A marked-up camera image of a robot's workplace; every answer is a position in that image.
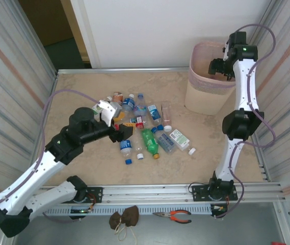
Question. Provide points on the blue label bottle white lettering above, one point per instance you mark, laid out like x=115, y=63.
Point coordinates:
x=129, y=103

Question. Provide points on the bottle with brown label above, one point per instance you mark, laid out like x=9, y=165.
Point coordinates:
x=118, y=97

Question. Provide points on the clear bottle lime green label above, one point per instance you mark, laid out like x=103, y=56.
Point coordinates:
x=95, y=109

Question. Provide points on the square clear bottle blue label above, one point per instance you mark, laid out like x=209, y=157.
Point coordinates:
x=154, y=112

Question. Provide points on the beige plastic waste bin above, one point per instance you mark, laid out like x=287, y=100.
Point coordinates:
x=200, y=102

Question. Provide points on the clear bottle blue print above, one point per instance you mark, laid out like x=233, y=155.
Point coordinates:
x=166, y=143

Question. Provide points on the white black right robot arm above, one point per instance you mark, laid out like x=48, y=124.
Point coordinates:
x=244, y=84

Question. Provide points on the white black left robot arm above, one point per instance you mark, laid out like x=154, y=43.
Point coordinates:
x=32, y=176

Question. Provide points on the plain clear bottle white cap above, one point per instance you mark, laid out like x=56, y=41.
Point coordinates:
x=138, y=146

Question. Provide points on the clear bottle colourful purple label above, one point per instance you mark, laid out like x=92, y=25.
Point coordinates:
x=140, y=109

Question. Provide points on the crumpled green soda bottle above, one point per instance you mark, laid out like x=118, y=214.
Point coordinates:
x=149, y=141

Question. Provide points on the aluminium table edge bar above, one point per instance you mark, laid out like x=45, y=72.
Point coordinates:
x=109, y=70

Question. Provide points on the clear bottle green white label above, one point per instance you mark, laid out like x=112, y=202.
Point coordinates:
x=180, y=137

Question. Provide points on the black controller box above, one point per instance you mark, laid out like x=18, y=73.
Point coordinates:
x=217, y=209
x=80, y=211

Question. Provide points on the large brown cloth pouch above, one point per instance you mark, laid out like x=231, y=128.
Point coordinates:
x=132, y=215

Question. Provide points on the small brown cloth pouch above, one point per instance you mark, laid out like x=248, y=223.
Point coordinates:
x=115, y=220

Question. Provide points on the red object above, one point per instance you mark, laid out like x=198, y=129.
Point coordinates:
x=277, y=243

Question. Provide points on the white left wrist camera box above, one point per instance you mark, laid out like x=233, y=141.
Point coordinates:
x=106, y=112

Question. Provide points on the aluminium mounting rail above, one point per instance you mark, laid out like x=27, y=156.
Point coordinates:
x=147, y=192

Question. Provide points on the tan wooden door frame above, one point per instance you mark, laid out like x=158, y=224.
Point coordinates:
x=74, y=25

